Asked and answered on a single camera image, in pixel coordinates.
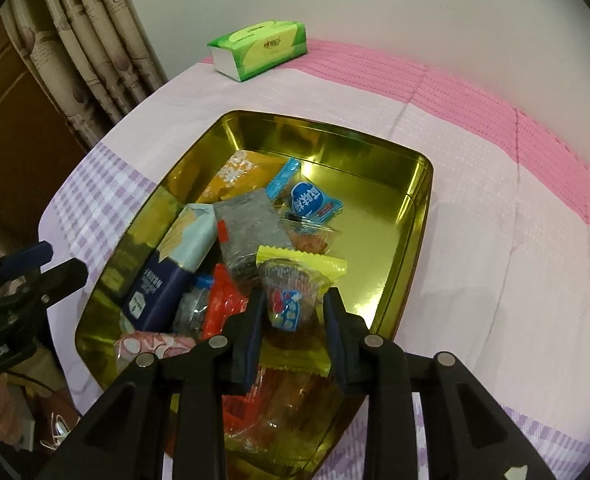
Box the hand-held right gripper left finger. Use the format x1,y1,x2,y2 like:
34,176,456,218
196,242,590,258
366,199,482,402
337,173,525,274
37,287,268,480

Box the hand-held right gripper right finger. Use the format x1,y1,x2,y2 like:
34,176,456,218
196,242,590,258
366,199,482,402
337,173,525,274
322,287,558,480

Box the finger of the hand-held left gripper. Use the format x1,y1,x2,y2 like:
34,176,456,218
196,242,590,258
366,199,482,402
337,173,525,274
0,241,54,281
20,259,90,311

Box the clear peanut packet red end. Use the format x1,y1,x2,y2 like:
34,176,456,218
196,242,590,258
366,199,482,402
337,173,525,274
200,262,326,436

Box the clear packet with blue ends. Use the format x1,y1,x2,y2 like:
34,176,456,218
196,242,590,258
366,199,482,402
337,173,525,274
172,274,216,336

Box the clear packet with yellow ends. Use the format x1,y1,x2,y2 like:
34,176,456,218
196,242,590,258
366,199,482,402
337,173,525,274
255,245,348,378

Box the brown pastry packet pink pattern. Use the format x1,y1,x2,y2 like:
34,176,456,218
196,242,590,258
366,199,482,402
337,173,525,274
114,330,198,361

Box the grey snack packet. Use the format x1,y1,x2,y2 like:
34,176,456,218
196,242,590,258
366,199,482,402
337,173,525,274
212,187,296,296

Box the navy and pale blue cracker packet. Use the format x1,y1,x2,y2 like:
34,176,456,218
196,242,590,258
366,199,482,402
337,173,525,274
120,202,220,333

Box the small blue candy packet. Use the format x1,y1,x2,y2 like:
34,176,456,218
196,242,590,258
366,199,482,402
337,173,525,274
266,157,344,223

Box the gold tin box maroon sides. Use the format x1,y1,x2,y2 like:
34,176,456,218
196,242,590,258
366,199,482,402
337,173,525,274
74,109,435,478

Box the yellow snack packet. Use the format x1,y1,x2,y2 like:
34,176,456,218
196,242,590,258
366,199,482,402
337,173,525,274
195,149,291,206

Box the person's left hand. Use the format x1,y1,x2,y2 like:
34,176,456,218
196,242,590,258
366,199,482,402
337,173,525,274
0,374,26,445

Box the brown wooden door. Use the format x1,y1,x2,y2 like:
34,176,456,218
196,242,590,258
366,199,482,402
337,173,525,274
0,20,93,256

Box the pink and purple checked blanket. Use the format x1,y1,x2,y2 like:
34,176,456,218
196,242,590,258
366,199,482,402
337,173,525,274
39,37,590,480

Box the beige patterned curtain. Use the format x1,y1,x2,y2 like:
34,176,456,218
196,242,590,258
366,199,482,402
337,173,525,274
0,0,170,133

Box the green tissue pack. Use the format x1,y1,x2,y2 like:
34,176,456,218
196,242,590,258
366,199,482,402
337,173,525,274
206,20,310,82

